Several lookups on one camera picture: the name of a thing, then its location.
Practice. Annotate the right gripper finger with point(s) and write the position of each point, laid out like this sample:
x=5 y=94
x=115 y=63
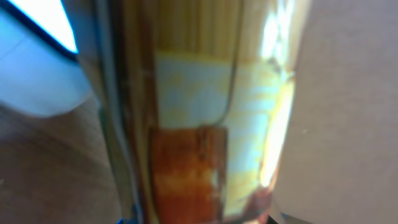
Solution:
x=284 y=219

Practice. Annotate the spaghetti pack with red ends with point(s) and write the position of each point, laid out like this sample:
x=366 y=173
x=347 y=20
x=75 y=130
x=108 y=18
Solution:
x=194 y=99

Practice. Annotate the white barcode scanner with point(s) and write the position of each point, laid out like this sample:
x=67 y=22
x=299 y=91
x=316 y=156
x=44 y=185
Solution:
x=40 y=73

